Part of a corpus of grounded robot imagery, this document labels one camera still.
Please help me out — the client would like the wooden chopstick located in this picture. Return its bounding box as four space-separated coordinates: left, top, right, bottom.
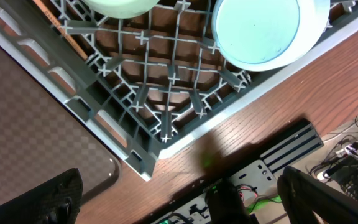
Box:
32 0 88 60

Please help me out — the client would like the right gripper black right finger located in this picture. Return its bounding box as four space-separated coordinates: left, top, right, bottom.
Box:
277 166 358 224

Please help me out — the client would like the mint green bowl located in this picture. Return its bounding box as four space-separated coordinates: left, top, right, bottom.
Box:
83 0 159 19

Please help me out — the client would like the grey dishwasher rack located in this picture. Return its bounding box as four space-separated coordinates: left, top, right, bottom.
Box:
0 1 358 180

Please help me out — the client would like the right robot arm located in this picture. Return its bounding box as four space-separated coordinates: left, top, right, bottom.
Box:
0 166 358 223

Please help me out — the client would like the white power strip with cables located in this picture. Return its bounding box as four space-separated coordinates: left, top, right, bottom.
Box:
306 115 358 182

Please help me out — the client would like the brown serving tray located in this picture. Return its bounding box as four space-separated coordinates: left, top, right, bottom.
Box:
0 48 121 205

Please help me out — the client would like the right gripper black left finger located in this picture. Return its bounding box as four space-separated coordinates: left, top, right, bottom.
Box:
0 168 83 224

